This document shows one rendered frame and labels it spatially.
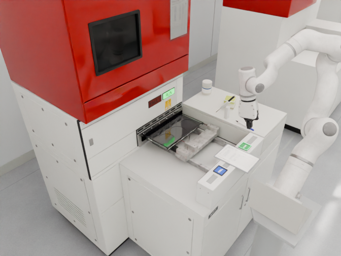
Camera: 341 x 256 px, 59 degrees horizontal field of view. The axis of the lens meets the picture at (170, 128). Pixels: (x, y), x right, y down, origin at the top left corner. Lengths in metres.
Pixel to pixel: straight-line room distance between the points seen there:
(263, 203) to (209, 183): 0.28
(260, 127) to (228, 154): 0.35
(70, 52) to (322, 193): 2.48
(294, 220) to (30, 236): 1.97
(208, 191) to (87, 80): 0.77
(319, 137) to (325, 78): 0.30
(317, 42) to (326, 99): 0.28
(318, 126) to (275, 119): 0.55
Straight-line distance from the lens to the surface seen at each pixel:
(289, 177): 1.57
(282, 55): 1.61
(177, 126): 2.00
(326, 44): 1.66
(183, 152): 1.77
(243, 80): 1.54
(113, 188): 1.95
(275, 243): 1.80
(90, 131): 1.60
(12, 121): 3.14
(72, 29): 1.31
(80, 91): 1.41
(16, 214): 2.92
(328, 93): 1.65
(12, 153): 3.29
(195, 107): 2.08
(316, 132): 1.55
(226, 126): 1.98
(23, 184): 3.16
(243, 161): 1.67
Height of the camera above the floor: 2.04
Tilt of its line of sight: 35 degrees down
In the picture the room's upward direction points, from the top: straight up
